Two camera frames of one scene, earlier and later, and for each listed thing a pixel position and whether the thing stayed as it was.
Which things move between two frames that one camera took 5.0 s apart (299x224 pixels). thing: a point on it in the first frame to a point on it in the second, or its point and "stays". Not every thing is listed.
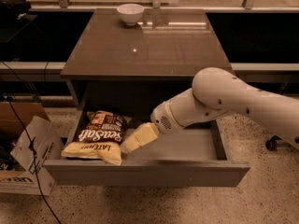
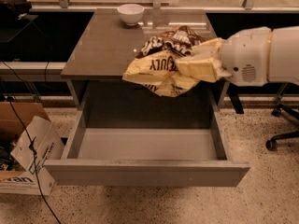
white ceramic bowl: (130, 13) stays
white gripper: (163, 118) to (245, 56)
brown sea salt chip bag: (100, 137) to (154, 66)
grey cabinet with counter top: (117, 67) stays
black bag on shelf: (12, 6) stays
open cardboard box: (31, 147) stays
